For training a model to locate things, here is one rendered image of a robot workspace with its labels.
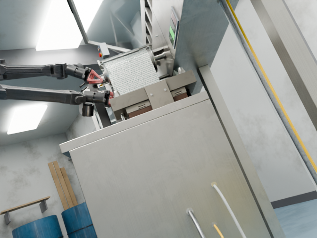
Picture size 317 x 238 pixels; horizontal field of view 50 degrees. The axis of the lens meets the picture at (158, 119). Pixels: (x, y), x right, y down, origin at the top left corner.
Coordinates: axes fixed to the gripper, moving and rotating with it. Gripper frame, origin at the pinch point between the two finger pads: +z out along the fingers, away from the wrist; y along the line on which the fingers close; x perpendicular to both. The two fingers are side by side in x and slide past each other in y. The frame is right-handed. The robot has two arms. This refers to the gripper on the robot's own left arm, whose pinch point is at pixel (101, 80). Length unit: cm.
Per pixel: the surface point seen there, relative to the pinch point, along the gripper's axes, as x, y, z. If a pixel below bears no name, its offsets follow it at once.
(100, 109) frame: -10.9, -24.7, -0.7
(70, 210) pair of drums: -110, -298, -55
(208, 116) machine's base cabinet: -8, 34, 58
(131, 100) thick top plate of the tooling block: -11.1, 28.4, 23.6
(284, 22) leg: 13, 84, 67
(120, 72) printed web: 5.6, 7.8, 9.6
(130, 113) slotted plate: -16.6, 27.4, 24.9
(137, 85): 1.5, 8.2, 20.4
